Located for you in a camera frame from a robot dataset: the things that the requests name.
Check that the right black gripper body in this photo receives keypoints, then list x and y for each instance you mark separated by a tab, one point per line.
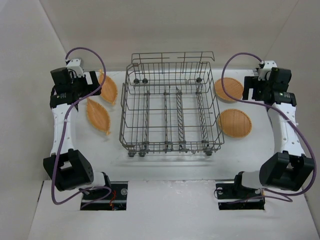
250	87

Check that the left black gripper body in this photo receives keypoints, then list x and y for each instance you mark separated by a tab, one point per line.
92	83

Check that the round orange woven plate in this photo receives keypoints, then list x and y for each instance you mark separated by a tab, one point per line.
235	123
232	86

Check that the leaf-shaped orange woven plate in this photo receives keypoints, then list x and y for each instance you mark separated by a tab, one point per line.
109	91

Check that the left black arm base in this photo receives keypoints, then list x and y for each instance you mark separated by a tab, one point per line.
103	200

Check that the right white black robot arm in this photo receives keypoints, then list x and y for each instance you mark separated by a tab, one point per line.
289	167

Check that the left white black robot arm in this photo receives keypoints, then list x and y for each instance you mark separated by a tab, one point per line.
66	165

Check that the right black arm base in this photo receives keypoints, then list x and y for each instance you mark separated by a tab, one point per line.
231	198

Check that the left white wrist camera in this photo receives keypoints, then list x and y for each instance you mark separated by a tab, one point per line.
76	65

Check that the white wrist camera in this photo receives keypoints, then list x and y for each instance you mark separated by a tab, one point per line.
76	65
264	68

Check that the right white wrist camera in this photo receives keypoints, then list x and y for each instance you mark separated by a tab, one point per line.
264	68

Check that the grey wire dish rack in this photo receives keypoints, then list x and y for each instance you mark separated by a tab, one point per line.
168	104

